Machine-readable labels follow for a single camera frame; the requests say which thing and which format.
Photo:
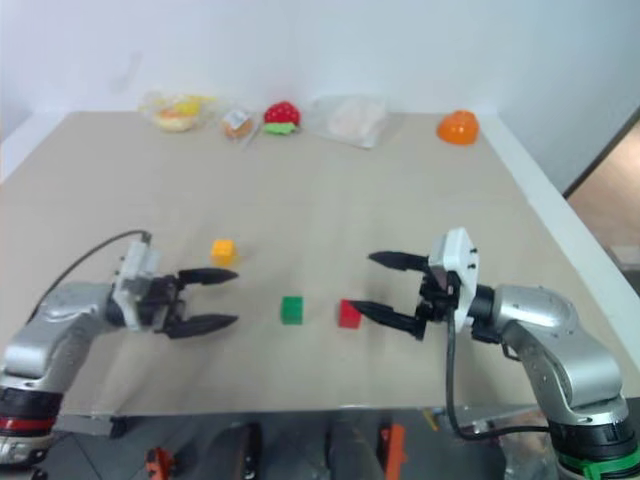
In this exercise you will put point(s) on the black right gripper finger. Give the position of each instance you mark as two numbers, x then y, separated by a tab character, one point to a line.
400	260
392	317

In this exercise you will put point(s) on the clear bag with white contents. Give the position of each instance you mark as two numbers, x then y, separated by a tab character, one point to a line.
352	120

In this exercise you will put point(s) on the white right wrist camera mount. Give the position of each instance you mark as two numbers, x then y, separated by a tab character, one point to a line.
462	265

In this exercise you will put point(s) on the clear bag with yellow toys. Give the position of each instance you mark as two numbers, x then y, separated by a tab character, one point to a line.
175	112

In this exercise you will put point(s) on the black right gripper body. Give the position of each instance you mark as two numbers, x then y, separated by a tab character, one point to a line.
436	300

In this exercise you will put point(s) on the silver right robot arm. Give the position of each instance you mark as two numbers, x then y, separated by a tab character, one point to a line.
560	340

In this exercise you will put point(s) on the orange clamp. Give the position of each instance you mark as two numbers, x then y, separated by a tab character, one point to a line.
159	462
395	450

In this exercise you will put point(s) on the red strawberry plush toy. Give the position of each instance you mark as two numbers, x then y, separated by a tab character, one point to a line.
281	114

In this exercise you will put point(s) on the green cube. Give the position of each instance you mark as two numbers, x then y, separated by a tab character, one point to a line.
292	311

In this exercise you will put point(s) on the orange plastic bowl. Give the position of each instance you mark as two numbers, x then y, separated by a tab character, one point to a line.
459	127

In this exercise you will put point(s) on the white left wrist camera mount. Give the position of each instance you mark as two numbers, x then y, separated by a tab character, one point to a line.
135	262

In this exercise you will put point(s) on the metal table frame bracket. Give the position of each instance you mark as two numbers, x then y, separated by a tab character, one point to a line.
490	417
95	424

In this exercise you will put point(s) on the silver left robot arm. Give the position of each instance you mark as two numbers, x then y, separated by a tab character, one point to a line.
60	320

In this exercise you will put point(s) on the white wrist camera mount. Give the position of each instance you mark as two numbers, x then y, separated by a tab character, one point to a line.
462	265
135	262

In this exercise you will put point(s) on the red cube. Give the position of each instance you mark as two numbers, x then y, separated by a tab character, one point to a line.
348	317

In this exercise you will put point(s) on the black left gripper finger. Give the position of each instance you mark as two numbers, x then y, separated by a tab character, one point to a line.
207	276
202	325

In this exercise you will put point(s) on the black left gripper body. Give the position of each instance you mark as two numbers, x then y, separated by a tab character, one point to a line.
159	302

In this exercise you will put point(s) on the yellow cube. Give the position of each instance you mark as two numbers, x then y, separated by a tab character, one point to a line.
222	252

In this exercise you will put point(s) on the small bagged bread toy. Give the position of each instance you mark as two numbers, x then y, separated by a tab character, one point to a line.
237	125

